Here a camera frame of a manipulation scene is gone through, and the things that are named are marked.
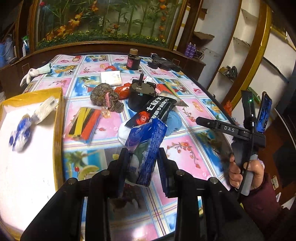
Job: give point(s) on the brown knitted cloth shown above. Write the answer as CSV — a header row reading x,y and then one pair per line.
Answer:
x,y
103,95

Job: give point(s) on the blue tissue packet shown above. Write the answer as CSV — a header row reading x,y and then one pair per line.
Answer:
x,y
143,145

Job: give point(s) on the maroon sleeve forearm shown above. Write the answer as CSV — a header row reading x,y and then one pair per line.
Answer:
x,y
274,221

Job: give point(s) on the smartphone on gripper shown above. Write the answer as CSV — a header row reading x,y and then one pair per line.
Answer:
x,y
264,112

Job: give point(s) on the flower bamboo wall panel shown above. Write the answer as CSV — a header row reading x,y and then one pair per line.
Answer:
x,y
146,22

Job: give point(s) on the red plastic bag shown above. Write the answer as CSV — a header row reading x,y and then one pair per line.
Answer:
x,y
123,91

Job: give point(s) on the black cylindrical motor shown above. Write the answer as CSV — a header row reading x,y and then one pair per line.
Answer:
x,y
140,93

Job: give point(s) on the black snack packet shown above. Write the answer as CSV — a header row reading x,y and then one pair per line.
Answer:
x,y
158,107

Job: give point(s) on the black tool on table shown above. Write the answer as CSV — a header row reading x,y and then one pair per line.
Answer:
x,y
162,63

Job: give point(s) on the blue knitted cloth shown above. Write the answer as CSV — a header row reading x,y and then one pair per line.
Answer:
x,y
173,123

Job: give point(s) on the colourful printed tablecloth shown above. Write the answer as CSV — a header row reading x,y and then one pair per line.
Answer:
x,y
142,213

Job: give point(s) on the blue white patterned pack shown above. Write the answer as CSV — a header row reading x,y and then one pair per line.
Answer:
x,y
21,135

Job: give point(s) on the yellow cardboard box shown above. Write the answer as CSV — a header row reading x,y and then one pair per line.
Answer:
x,y
30,178

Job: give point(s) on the white cloth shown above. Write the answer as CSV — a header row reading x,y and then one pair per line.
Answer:
x,y
123,135

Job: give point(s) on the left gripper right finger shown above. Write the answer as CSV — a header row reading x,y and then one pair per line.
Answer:
x,y
177,183

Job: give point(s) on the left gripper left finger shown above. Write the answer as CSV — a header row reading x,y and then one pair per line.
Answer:
x,y
104,185

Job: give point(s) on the dark bottle with cork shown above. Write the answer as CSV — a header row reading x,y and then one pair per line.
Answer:
x,y
133,60

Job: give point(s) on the purple bottles on shelf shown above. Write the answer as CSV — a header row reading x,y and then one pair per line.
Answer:
x,y
190,50

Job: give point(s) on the white square tissue pack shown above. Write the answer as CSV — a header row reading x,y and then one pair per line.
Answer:
x,y
113,78

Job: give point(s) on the rainbow striped sponge pack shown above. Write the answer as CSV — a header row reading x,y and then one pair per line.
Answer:
x,y
83,125

